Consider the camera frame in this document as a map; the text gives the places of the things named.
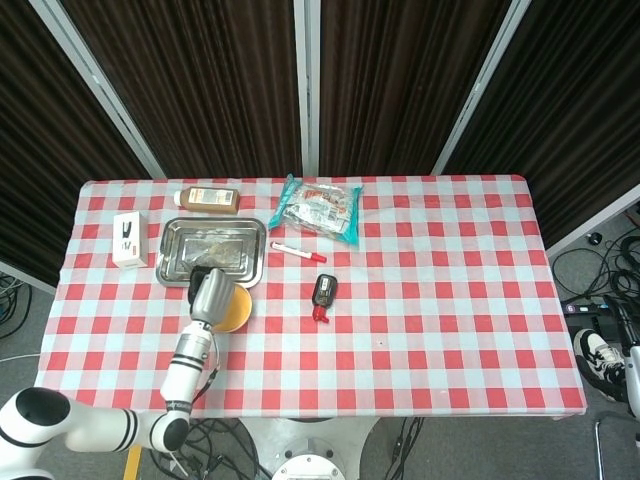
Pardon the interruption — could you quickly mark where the black bottle with red cap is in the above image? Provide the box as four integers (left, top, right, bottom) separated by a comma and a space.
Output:
310, 273, 339, 323

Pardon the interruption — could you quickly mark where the teal silver snack bag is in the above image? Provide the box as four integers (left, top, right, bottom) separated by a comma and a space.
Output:
267, 173, 365, 247

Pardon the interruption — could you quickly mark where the beige bowl of yellow powder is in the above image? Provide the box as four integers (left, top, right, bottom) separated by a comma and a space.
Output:
212, 282, 254, 334

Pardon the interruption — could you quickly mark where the dark brown curtain panel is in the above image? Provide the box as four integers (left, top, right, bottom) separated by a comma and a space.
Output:
439, 0, 640, 249
318, 0, 512, 177
59, 0, 304, 179
0, 0, 152, 287

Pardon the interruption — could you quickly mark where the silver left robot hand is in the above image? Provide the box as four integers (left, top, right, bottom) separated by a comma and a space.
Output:
188, 266, 236, 326

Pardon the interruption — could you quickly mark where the black and white sneaker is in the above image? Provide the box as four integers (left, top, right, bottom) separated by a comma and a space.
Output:
573, 328, 629, 403

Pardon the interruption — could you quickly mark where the white partition frame post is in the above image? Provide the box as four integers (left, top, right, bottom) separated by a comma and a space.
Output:
431, 0, 527, 176
292, 0, 322, 177
28, 0, 167, 180

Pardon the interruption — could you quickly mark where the brown bottle with white cap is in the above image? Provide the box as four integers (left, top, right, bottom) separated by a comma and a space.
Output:
173, 185, 241, 216

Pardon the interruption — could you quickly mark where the rectangular stainless steel tray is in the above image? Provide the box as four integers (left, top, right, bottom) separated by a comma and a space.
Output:
156, 216, 268, 290

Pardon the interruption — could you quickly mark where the white partition frame rail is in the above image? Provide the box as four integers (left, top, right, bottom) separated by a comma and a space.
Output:
0, 258, 57, 296
543, 183, 640, 259

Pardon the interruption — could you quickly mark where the black power strip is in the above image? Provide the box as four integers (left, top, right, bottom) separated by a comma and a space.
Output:
562, 294, 609, 317

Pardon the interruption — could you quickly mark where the black floor cable bundle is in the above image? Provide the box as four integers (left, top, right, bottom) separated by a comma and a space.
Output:
0, 273, 34, 341
549, 219, 640, 314
149, 418, 264, 480

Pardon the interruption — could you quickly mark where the grey round robot base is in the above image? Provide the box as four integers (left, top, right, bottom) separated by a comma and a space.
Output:
238, 417, 382, 480

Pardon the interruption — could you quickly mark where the white marker with red cap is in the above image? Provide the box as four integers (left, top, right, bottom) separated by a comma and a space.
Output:
269, 240, 328, 265

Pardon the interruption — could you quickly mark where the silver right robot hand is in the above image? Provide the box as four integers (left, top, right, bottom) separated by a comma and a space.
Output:
602, 293, 639, 349

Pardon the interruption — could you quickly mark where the grey metal chair leg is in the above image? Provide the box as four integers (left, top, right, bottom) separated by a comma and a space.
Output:
593, 410, 640, 480

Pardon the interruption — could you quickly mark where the white box with black print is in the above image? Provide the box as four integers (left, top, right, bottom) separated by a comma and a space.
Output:
112, 210, 150, 270

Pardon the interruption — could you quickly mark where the red white checked tablecloth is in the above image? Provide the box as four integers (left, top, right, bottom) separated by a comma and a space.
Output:
29, 174, 587, 420

